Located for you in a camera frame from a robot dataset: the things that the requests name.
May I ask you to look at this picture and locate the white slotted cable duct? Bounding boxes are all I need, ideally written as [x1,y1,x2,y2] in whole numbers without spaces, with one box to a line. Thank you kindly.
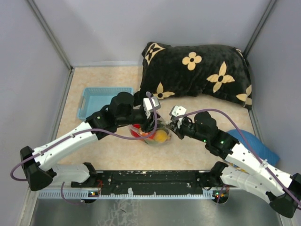
[38,189,221,200]

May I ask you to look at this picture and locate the red yellow toy pepper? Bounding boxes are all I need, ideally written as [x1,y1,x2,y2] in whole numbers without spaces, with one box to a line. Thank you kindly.
[129,124,150,137]

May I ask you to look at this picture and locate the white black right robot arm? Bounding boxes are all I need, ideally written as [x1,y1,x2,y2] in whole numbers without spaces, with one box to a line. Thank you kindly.
[168,106,301,218]

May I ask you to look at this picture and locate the green yellow toy mango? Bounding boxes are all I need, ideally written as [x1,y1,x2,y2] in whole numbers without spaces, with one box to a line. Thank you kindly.
[145,139,158,145]

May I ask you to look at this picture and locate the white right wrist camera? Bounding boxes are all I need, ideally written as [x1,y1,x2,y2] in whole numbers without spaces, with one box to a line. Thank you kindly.
[169,105,187,123]

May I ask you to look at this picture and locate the clear dotted zip top bag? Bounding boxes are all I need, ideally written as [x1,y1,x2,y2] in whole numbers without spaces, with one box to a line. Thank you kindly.
[140,114,171,145]

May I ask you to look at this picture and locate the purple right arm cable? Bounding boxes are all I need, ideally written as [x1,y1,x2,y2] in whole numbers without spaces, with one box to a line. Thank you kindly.
[175,108,301,210]

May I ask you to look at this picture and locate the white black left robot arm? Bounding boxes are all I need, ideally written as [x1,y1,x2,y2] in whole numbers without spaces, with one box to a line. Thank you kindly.
[20,92,160,191]

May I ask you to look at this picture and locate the black pillow with cream flowers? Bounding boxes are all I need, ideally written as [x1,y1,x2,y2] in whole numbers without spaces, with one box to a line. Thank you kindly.
[134,42,252,110]

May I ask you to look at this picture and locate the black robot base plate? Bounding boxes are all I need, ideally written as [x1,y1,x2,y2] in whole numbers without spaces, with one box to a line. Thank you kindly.
[71,170,223,195]

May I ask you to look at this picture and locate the yellow orange toy fruit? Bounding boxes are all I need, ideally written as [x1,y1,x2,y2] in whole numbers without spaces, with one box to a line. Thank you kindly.
[154,129,168,143]

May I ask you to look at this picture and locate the blue cloth bag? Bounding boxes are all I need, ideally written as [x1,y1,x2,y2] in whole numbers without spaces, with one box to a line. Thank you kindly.
[227,129,280,166]

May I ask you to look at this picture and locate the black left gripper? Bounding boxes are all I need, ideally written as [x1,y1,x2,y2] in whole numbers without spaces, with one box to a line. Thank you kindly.
[117,107,164,133]

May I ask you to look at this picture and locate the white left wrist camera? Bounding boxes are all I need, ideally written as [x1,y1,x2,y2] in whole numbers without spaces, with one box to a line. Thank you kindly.
[143,97,161,118]

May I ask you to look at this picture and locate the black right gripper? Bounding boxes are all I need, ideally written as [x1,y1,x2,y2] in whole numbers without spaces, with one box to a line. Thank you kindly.
[166,117,208,143]

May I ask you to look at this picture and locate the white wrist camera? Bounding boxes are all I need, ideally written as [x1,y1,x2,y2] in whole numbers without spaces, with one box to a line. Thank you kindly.
[143,97,161,118]
[169,105,187,123]

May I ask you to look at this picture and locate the light blue plastic basket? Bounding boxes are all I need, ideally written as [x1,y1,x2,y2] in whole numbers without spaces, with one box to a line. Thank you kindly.
[77,87,134,121]

